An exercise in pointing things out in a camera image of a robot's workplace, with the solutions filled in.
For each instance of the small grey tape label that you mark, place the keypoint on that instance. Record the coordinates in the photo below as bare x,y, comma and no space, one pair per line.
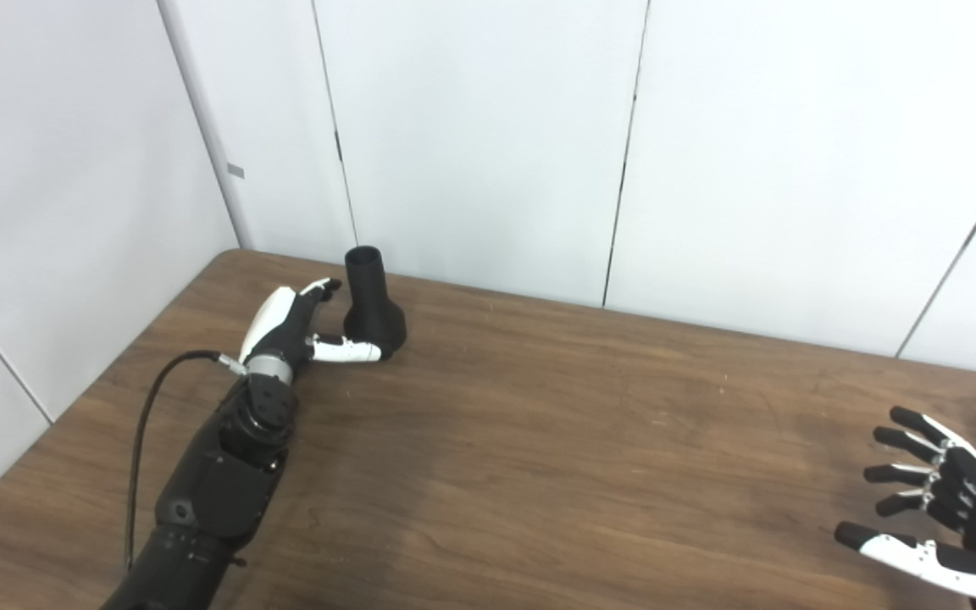
235,170

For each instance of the black flared nozzle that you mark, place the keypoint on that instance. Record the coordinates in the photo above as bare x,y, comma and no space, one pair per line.
374,318

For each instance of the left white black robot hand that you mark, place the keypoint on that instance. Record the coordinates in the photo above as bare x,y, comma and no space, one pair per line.
276,326

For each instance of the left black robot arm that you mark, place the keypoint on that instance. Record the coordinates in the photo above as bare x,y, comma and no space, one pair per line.
217,483

